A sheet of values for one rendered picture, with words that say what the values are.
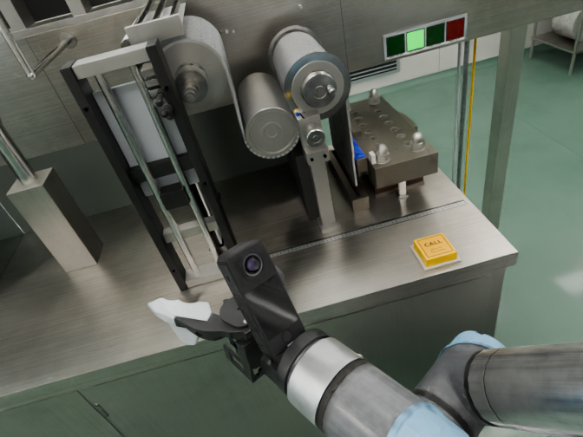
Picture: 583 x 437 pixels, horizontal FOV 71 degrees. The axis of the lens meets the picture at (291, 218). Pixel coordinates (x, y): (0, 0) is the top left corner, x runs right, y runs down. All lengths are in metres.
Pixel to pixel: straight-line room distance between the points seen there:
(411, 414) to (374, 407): 0.03
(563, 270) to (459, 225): 1.27
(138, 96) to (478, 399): 0.69
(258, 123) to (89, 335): 0.62
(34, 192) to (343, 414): 0.94
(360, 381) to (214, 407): 0.84
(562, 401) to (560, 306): 1.73
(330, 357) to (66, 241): 0.94
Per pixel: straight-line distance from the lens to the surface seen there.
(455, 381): 0.49
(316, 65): 0.91
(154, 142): 0.85
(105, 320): 1.08
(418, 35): 1.34
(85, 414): 1.20
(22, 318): 1.25
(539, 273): 2.24
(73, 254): 1.25
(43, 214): 1.19
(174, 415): 1.21
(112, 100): 0.80
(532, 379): 0.42
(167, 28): 0.85
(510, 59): 1.74
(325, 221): 1.06
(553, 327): 2.05
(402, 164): 1.04
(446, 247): 0.96
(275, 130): 0.95
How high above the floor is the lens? 1.58
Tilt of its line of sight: 38 degrees down
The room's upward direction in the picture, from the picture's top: 15 degrees counter-clockwise
